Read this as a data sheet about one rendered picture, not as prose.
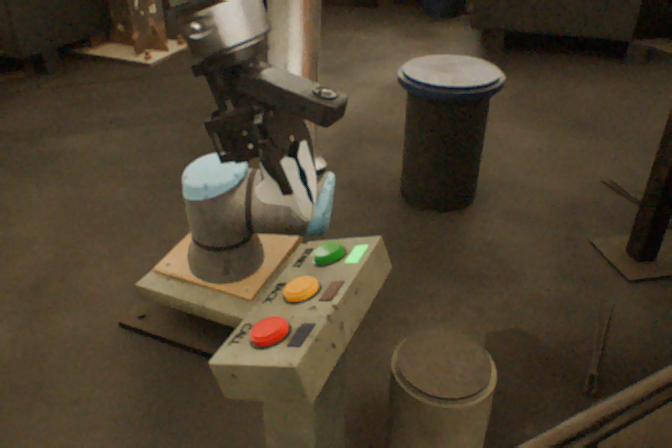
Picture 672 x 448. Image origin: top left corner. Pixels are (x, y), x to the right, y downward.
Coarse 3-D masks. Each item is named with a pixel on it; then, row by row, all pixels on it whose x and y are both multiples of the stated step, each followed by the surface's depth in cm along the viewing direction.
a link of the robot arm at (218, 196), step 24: (192, 168) 136; (216, 168) 135; (240, 168) 134; (192, 192) 132; (216, 192) 131; (240, 192) 133; (192, 216) 137; (216, 216) 134; (240, 216) 134; (216, 240) 138; (240, 240) 141
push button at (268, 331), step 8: (264, 320) 63; (272, 320) 62; (280, 320) 62; (256, 328) 62; (264, 328) 62; (272, 328) 61; (280, 328) 61; (256, 336) 61; (264, 336) 60; (272, 336) 60; (280, 336) 61; (256, 344) 61; (264, 344) 60
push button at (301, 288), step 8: (296, 280) 69; (304, 280) 68; (312, 280) 67; (288, 288) 68; (296, 288) 67; (304, 288) 66; (312, 288) 66; (288, 296) 67; (296, 296) 66; (304, 296) 66
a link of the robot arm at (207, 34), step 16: (240, 0) 59; (256, 0) 61; (192, 16) 59; (208, 16) 59; (224, 16) 59; (240, 16) 60; (256, 16) 61; (192, 32) 61; (208, 32) 60; (224, 32) 60; (240, 32) 60; (256, 32) 61; (192, 48) 62; (208, 48) 60; (224, 48) 60; (240, 48) 62
